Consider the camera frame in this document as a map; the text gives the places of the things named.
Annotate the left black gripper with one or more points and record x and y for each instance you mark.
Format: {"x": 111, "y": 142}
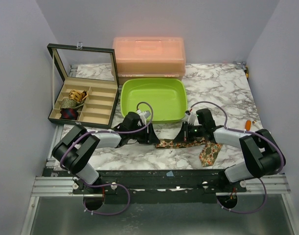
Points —
{"x": 150, "y": 138}

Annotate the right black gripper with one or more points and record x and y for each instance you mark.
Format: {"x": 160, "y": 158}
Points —
{"x": 186, "y": 133}

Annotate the floral patterned tie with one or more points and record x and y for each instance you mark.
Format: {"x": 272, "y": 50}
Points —
{"x": 207, "y": 156}

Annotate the green plastic tray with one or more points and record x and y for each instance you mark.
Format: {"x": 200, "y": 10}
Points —
{"x": 167, "y": 97}

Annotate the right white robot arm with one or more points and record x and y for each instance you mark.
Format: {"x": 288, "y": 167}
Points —
{"x": 260, "y": 152}

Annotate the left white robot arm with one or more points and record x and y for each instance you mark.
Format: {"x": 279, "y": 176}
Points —
{"x": 75, "y": 149}

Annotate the orange translucent storage box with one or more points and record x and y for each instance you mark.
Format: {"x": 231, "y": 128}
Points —
{"x": 149, "y": 57}

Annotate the black tie organizer case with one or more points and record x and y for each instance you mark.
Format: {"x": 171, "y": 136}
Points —
{"x": 88, "y": 69}

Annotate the yellow rolled tie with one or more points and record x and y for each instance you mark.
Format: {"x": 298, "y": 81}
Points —
{"x": 78, "y": 96}

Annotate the red navy rolled tie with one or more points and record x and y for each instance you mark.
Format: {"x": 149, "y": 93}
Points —
{"x": 69, "y": 114}

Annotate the yellow clamp at corner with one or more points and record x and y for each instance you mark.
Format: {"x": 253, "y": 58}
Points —
{"x": 246, "y": 72}

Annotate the grey-green rolled tie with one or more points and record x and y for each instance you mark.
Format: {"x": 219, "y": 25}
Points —
{"x": 71, "y": 104}

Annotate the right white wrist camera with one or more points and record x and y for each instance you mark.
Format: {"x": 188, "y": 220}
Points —
{"x": 190, "y": 117}

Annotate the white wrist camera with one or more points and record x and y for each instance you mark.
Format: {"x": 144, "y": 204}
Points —
{"x": 190, "y": 117}
{"x": 144, "y": 115}

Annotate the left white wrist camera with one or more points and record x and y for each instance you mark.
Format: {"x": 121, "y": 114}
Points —
{"x": 144, "y": 115}

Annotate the black mounting base rail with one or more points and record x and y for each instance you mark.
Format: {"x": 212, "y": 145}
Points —
{"x": 164, "y": 187}

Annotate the orange handled screwdriver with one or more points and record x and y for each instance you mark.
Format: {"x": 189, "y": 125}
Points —
{"x": 248, "y": 125}

